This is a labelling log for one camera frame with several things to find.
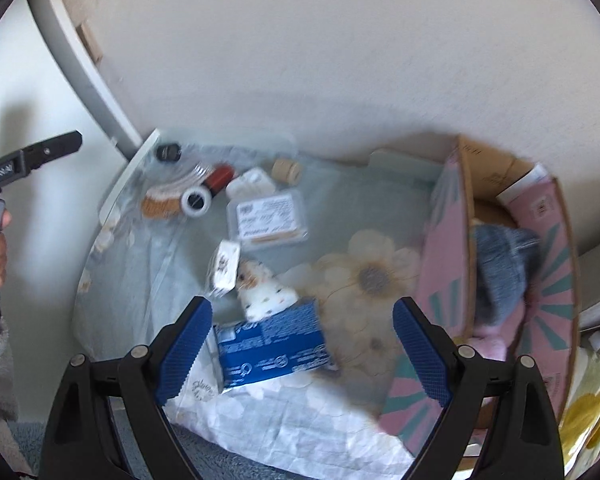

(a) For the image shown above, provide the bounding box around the pink patterned cardboard box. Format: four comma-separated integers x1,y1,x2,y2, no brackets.
377,134,581,457

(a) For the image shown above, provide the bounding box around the small white packet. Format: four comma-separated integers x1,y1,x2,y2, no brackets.
210,240,242,295

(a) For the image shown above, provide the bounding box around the wooden cylinder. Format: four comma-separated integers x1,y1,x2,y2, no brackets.
271,157,302,182

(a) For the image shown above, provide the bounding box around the white door frame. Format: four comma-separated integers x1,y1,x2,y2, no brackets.
24,0,143,162

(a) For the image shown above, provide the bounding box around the white paper sheet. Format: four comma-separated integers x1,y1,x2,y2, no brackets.
495,162,552,202

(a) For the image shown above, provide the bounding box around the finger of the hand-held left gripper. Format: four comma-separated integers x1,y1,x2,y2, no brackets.
17,130,84,177

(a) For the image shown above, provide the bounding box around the blue wipes packet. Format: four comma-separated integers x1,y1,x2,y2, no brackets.
213,299,339,394

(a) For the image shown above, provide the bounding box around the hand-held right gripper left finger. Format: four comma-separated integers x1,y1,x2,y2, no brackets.
39,296,214,480

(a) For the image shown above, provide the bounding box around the yellow floral blanket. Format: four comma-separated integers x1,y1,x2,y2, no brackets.
559,329,600,467

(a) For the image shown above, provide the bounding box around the pink cloth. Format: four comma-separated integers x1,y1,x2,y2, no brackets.
472,305,527,362

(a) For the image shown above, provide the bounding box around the red lipstick with black cap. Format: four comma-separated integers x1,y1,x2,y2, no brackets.
206,162,236,197

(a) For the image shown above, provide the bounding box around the blue knitted cloth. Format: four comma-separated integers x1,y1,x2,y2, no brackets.
472,224,544,327

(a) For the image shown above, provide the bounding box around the clear plastic labelled box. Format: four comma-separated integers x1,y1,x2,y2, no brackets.
226,191,310,252

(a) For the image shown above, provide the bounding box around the floral tablecloth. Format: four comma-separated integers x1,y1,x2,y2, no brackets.
72,142,462,469

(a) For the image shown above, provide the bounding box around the white tape roll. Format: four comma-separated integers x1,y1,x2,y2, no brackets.
180,186,212,219

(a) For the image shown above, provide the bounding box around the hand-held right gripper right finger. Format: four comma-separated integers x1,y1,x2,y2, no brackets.
392,297,567,480

